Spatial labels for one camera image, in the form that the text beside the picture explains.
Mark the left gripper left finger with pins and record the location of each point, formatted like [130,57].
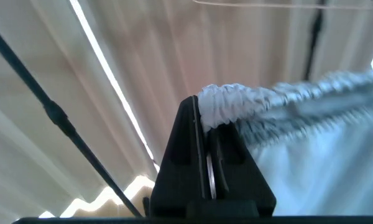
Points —
[177,180]

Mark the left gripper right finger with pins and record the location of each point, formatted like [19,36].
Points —
[239,180]

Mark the pale grey shorts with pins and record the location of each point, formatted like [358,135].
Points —
[314,174]

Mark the black clothes rack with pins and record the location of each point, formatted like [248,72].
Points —
[57,113]

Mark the beige curtain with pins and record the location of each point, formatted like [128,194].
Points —
[205,46]

